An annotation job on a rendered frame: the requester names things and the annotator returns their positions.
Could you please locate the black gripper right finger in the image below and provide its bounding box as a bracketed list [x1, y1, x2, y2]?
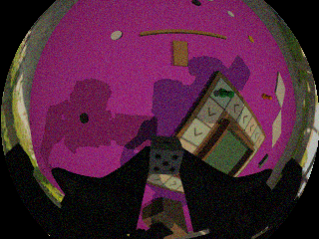
[179, 148, 272, 232]

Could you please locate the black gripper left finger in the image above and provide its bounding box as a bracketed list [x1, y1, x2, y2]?
[51, 146, 152, 235]

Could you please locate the green game pawn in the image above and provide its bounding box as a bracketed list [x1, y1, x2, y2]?
[219, 89, 234, 98]

